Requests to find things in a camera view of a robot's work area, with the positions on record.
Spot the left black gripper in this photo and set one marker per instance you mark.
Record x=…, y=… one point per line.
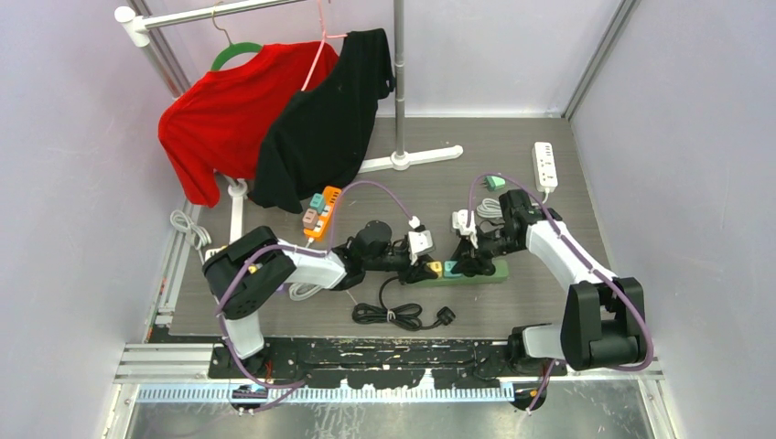
x=418, y=272

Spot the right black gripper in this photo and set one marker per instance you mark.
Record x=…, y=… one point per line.
x=475, y=259

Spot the green plug adapter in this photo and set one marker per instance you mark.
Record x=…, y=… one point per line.
x=494, y=183

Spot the yellow plug adapter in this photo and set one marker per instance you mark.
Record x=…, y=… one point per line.
x=437, y=268

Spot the teal plug adapter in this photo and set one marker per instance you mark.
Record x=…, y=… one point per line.
x=448, y=272

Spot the green power strip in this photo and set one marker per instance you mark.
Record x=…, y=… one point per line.
x=501, y=275

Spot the white power strip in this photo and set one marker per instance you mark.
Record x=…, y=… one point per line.
x=545, y=173
x=210, y=253

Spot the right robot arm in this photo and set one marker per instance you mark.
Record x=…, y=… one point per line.
x=603, y=323

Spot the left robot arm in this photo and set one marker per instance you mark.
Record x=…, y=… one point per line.
x=246, y=273

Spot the brown plug adapter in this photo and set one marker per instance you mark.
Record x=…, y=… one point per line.
x=310, y=219

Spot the orange power strip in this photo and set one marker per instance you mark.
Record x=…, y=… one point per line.
x=331, y=194

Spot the teal adapter on orange strip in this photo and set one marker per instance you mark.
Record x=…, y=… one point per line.
x=317, y=203

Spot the black t-shirt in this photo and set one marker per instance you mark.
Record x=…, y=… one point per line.
x=321, y=137

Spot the red t-shirt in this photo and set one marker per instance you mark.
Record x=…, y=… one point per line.
x=218, y=125

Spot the pink clothes hanger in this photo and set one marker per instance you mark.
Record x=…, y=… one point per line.
x=325, y=36

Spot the green clothes hanger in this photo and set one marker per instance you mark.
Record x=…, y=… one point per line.
x=233, y=49

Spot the white clothes rack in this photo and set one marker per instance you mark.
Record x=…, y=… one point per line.
x=144, y=31

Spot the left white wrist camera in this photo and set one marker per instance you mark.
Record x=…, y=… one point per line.
x=420, y=243

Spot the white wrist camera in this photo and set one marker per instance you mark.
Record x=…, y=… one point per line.
x=463, y=224
x=420, y=243

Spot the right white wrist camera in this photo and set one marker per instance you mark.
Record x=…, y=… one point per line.
x=463, y=224

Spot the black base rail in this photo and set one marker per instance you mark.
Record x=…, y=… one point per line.
x=392, y=363

